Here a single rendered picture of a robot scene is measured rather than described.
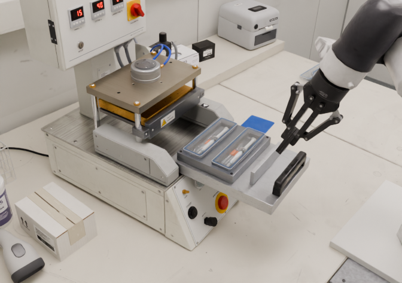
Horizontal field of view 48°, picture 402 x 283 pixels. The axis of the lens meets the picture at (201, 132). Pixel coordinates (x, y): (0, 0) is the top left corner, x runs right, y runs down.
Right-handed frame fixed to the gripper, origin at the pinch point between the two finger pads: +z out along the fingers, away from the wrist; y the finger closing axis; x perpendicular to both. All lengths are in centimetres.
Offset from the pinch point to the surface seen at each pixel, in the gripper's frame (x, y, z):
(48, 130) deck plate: -15, -56, 40
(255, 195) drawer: -9.0, 2.3, 11.5
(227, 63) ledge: 78, -47, 48
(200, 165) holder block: -8.9, -12.7, 16.0
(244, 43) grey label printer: 96, -49, 45
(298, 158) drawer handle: 4.7, 4.5, 5.8
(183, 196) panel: -11.2, -11.7, 26.6
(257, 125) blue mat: 48, -15, 41
